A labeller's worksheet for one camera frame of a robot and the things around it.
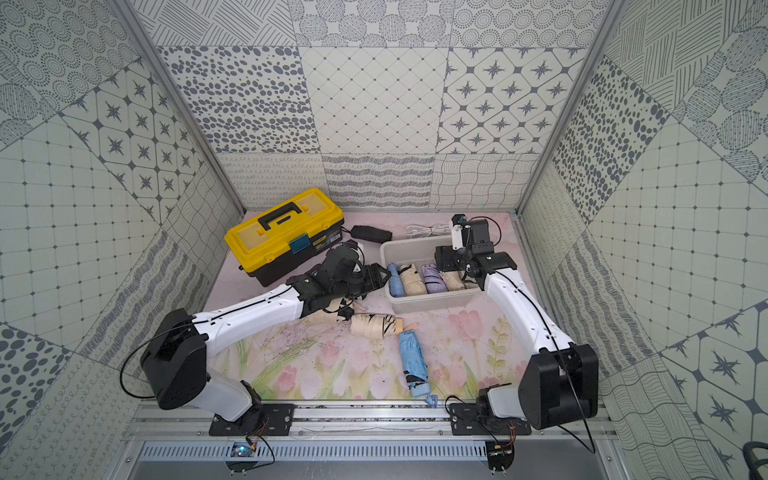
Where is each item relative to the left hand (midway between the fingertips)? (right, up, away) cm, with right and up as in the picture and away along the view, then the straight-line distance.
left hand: (387, 271), depth 80 cm
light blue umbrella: (+3, -6, +12) cm, 14 cm away
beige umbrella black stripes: (-4, -17, +6) cm, 18 cm away
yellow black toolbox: (-34, +7, +9) cm, 36 cm away
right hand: (+18, +3, +4) cm, 19 cm away
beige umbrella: (+21, -5, +15) cm, 26 cm away
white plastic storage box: (+11, +5, +15) cm, 19 cm away
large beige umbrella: (+8, -5, +15) cm, 18 cm away
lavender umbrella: (+15, -5, +15) cm, 22 cm away
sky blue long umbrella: (+8, -25, -2) cm, 26 cm away
